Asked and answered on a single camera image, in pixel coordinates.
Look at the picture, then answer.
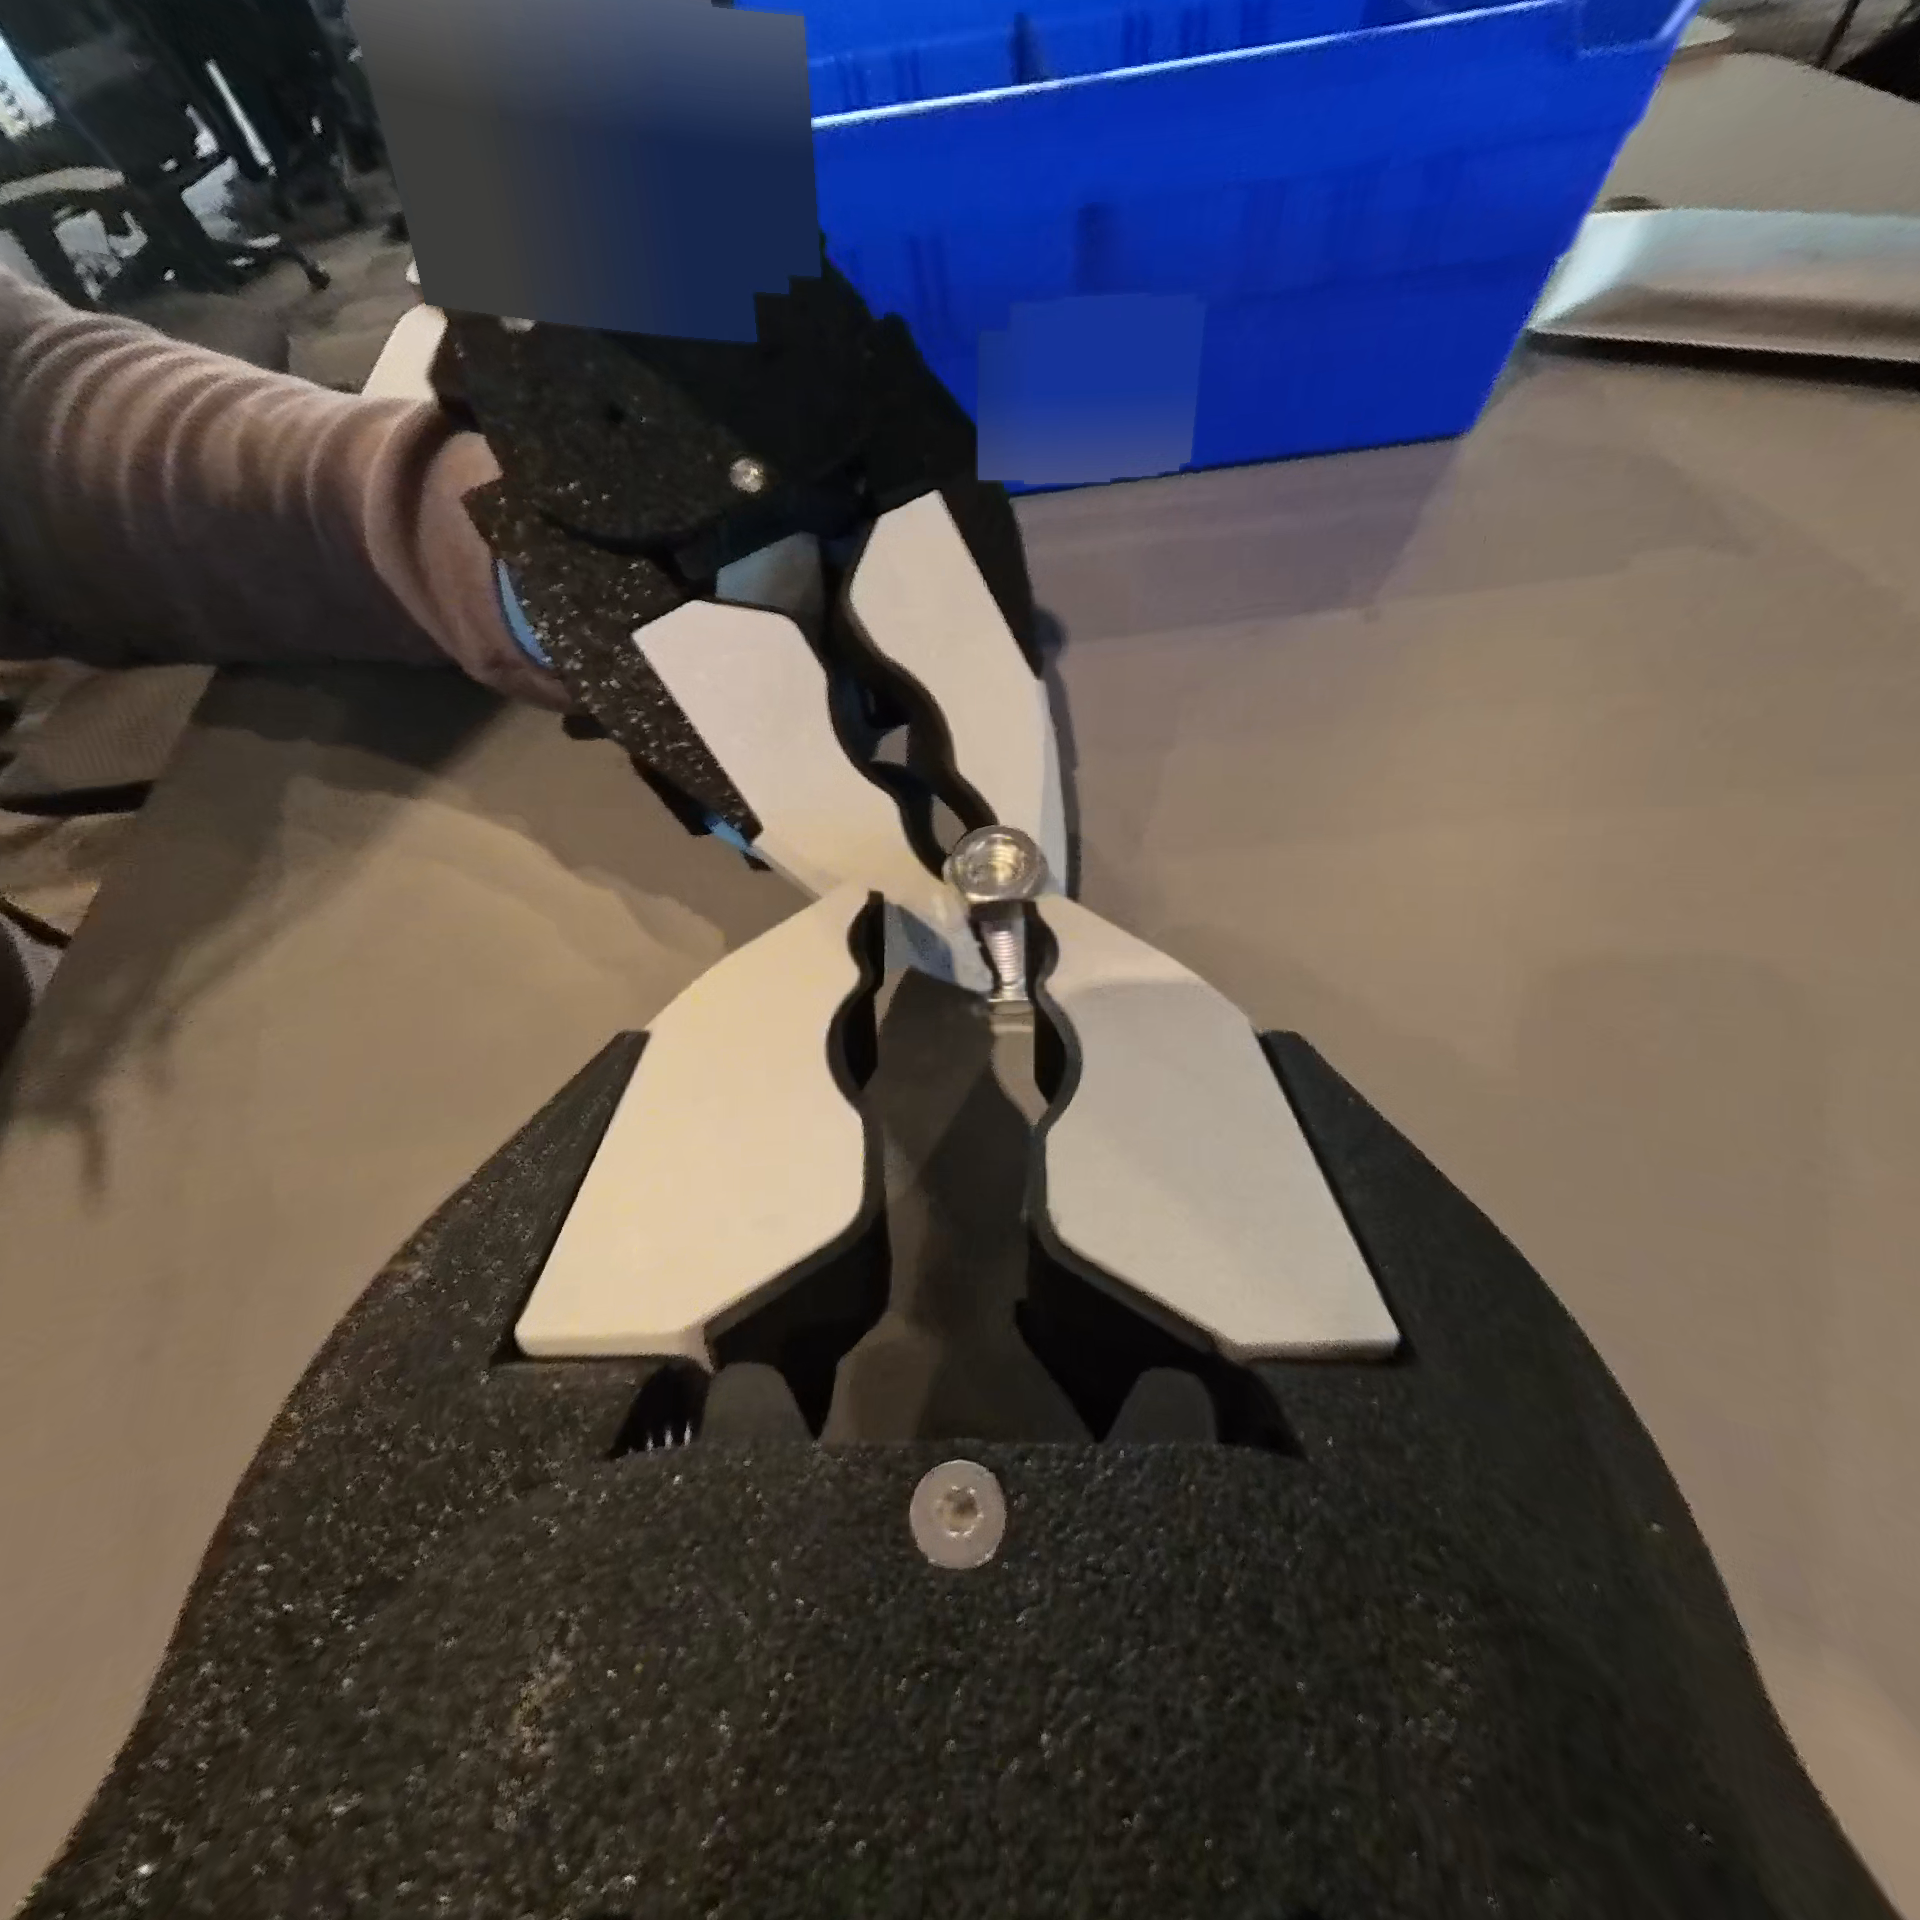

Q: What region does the grey pouch with snap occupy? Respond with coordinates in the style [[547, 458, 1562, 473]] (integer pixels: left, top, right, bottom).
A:
[[1522, 206, 1920, 370]]

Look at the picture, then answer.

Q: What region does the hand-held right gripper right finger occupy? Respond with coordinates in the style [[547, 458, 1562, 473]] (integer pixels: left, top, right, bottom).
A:
[[1026, 901, 1404, 1365]]

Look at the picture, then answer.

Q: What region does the person's left forearm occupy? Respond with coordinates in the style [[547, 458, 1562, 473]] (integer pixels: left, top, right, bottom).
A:
[[0, 270, 571, 711]]

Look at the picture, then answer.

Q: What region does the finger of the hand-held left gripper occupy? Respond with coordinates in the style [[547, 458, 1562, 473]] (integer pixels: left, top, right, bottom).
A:
[[845, 486, 1079, 903], [630, 596, 1000, 1000]]

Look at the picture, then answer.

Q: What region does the blue plastic bin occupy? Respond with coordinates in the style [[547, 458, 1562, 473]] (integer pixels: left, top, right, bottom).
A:
[[734, 0, 1707, 495]]

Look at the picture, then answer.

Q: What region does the silver hex bolt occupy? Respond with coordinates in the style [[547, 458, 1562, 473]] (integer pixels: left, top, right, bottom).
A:
[[944, 822, 1048, 1005]]

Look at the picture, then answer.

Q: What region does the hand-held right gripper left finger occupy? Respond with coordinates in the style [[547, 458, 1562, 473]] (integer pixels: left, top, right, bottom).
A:
[[511, 884, 888, 1368]]

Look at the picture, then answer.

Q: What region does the black office chair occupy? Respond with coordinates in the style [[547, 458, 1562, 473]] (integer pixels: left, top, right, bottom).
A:
[[0, 0, 407, 302]]

